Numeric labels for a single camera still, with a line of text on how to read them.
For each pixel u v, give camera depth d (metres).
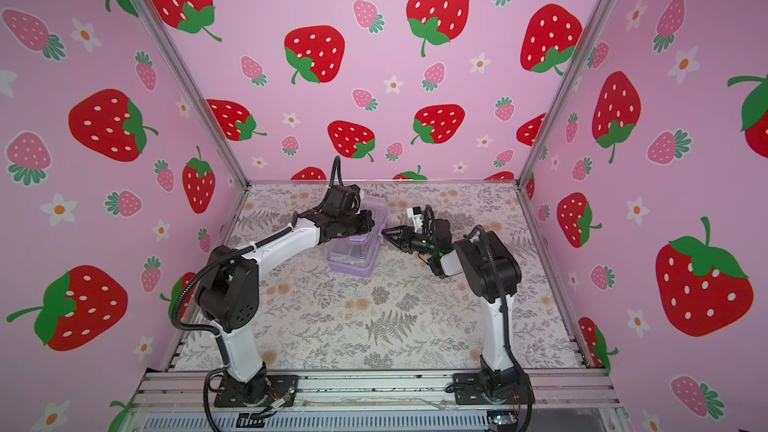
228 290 0.50
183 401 0.73
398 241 0.88
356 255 0.93
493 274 0.53
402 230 0.88
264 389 0.70
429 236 0.86
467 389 0.74
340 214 0.73
